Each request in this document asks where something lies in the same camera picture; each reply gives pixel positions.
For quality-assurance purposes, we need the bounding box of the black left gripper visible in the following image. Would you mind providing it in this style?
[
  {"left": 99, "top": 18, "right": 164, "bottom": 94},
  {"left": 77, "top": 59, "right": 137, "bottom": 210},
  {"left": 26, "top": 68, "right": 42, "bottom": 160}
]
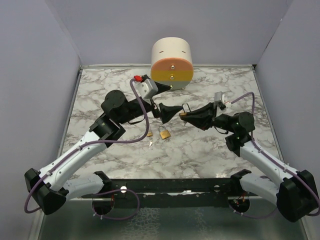
[{"left": 118, "top": 82, "right": 184, "bottom": 125}]

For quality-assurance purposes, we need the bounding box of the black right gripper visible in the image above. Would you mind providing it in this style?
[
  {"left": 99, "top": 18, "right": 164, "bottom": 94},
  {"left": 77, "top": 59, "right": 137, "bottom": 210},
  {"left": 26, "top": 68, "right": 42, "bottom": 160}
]
[{"left": 182, "top": 102, "right": 237, "bottom": 134}]

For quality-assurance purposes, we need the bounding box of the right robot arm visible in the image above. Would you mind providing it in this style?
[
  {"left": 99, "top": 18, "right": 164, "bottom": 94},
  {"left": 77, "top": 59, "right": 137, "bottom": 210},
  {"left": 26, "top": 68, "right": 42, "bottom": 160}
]
[{"left": 179, "top": 103, "right": 320, "bottom": 223}]

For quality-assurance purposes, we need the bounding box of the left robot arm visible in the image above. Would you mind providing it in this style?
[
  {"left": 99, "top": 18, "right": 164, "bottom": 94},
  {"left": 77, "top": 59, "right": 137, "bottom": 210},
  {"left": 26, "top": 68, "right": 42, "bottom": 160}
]
[{"left": 24, "top": 78, "right": 182, "bottom": 215}]

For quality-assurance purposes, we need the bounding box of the medium brass padlock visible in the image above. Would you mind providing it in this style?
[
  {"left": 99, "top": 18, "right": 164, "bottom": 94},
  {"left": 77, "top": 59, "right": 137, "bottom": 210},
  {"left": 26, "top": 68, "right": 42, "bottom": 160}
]
[{"left": 158, "top": 124, "right": 171, "bottom": 140}]

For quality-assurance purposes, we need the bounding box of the round three-drawer storage box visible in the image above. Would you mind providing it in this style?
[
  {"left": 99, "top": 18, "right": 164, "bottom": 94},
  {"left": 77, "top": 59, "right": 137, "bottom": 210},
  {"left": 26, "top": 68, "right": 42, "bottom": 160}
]
[{"left": 150, "top": 37, "right": 194, "bottom": 90}]

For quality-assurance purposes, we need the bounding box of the small brass padlock long shackle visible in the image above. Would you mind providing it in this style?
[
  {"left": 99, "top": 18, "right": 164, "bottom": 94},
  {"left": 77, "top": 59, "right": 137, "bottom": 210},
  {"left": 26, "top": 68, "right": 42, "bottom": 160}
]
[{"left": 146, "top": 130, "right": 153, "bottom": 137}]

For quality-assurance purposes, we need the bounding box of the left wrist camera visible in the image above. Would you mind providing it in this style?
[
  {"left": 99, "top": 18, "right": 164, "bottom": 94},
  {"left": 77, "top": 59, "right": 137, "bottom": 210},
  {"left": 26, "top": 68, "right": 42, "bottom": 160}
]
[{"left": 133, "top": 74, "right": 159, "bottom": 100}]

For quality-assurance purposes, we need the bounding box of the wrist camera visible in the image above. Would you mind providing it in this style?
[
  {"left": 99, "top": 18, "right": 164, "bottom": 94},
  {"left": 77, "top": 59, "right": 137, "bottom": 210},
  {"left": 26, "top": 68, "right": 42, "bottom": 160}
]
[
  {"left": 133, "top": 74, "right": 159, "bottom": 100},
  {"left": 214, "top": 91, "right": 232, "bottom": 111}
]

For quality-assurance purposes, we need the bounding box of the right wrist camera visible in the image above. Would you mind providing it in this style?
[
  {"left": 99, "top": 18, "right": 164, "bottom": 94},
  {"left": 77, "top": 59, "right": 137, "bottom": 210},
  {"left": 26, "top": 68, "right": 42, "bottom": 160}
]
[{"left": 214, "top": 91, "right": 232, "bottom": 111}]

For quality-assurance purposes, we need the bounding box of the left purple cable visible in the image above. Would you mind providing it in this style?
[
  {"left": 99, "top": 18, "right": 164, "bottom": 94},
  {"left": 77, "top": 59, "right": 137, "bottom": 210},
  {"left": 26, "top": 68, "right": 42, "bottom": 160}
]
[{"left": 24, "top": 79, "right": 150, "bottom": 214}]

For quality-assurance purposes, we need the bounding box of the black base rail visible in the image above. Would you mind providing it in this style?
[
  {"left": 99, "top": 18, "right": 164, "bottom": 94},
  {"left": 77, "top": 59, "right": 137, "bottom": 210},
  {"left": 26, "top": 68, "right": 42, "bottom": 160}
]
[{"left": 79, "top": 169, "right": 261, "bottom": 209}]

